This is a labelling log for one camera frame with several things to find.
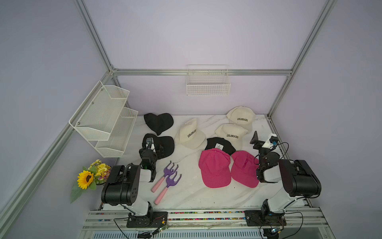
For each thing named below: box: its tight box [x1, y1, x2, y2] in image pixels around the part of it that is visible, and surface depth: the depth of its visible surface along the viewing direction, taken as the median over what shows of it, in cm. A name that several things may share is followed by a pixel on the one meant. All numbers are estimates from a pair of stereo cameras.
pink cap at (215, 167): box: [198, 147, 232, 189], surface depth 90 cm
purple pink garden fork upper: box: [150, 160, 179, 193], surface depth 91 cm
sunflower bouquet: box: [70, 159, 112, 204], surface depth 64 cm
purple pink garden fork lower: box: [154, 171, 183, 206], surface depth 88 cm
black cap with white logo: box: [204, 136, 236, 156], surface depth 100 cm
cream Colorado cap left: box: [175, 118, 206, 150], surface depth 106 cm
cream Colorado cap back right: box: [226, 106, 256, 133], surface depth 116 cm
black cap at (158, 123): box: [143, 113, 174, 136], surface depth 114 cm
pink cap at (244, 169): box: [230, 150, 260, 188], surface depth 91 cm
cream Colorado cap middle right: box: [214, 122, 249, 151], surface depth 105 cm
